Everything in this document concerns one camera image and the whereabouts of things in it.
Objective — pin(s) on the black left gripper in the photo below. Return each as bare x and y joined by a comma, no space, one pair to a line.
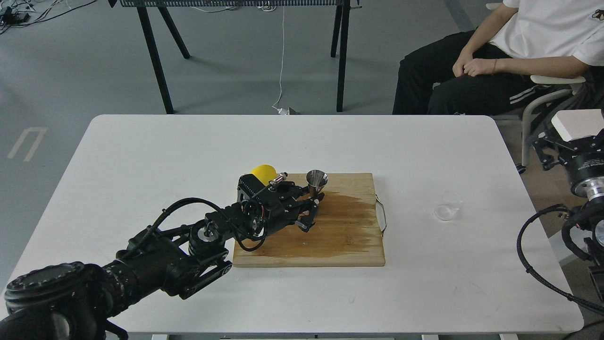
267,209

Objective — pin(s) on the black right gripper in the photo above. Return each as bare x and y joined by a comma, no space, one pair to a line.
585,172

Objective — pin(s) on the steel double jigger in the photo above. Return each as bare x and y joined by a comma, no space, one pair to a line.
316,180

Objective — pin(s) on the clear glass measuring cup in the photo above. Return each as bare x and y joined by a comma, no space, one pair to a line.
451,204

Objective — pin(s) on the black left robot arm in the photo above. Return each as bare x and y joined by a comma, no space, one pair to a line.
181,253

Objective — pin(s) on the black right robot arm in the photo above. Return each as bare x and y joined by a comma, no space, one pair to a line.
582,231

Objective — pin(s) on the wooden cutting board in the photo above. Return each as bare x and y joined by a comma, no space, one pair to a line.
346,232

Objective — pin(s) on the white side table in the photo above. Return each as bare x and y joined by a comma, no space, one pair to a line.
575,124

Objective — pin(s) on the yellow lemon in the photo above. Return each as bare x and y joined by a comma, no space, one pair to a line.
264,173

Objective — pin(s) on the white chair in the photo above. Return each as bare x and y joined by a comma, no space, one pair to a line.
557,88

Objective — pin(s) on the seated person in white shirt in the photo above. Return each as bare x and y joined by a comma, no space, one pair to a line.
487,71

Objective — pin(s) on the black metal frame table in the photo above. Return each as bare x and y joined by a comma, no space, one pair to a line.
239,36

